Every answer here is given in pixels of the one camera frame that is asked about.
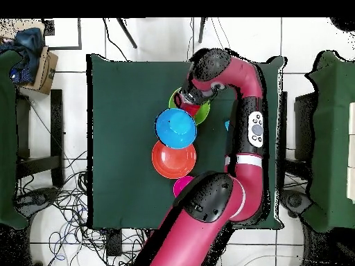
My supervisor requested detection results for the black power adapter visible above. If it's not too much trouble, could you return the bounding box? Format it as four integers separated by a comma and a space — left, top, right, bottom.
105, 229, 123, 258

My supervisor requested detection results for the orange bowl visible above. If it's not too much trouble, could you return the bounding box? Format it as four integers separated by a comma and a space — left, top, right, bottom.
151, 140, 197, 179

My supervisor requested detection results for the blue bowl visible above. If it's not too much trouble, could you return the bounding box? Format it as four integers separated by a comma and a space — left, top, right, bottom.
155, 107, 198, 150

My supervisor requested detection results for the green cloth side table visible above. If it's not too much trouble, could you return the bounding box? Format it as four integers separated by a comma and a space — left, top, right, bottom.
0, 49, 30, 230
300, 49, 355, 233

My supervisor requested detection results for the floor cable tangle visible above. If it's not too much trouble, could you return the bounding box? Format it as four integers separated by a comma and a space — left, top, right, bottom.
16, 150, 149, 266

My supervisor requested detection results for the black framed board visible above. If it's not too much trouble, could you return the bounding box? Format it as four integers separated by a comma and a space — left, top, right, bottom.
44, 17, 83, 51

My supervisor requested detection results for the small pink bowl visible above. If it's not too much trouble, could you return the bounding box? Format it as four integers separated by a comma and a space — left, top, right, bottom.
173, 175, 194, 198

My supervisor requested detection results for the red cup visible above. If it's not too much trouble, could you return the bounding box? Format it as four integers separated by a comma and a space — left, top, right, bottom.
184, 103, 202, 117

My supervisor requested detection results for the black tripod leg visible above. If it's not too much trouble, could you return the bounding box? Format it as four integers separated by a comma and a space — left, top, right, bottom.
116, 17, 139, 50
198, 17, 207, 44

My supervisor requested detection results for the dark green table cloth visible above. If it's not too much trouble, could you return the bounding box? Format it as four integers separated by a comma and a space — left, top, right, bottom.
86, 53, 288, 231

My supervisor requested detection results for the black stool frame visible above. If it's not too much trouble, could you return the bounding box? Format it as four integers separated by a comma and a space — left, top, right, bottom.
277, 91, 319, 181
15, 89, 65, 188

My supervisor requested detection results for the blue fabric bag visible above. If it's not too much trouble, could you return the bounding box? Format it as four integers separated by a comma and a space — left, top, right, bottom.
0, 26, 46, 85

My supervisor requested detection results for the cardboard box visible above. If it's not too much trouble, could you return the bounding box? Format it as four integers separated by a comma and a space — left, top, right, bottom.
20, 45, 60, 96

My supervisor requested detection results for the green bowl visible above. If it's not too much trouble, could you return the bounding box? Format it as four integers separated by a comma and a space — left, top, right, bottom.
168, 87, 211, 126

